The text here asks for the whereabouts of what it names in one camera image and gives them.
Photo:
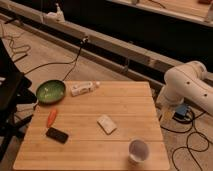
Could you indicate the black smartphone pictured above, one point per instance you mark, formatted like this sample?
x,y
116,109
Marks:
x,y
57,135

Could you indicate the blue control box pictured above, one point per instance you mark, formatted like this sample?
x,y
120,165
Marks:
x,y
181,111

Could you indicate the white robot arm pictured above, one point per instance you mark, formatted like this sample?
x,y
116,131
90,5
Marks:
x,y
186,81

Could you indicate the green ceramic bowl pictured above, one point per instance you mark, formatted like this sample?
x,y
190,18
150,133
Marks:
x,y
51,91

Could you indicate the white paper cup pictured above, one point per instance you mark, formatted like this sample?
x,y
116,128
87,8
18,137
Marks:
x,y
138,151

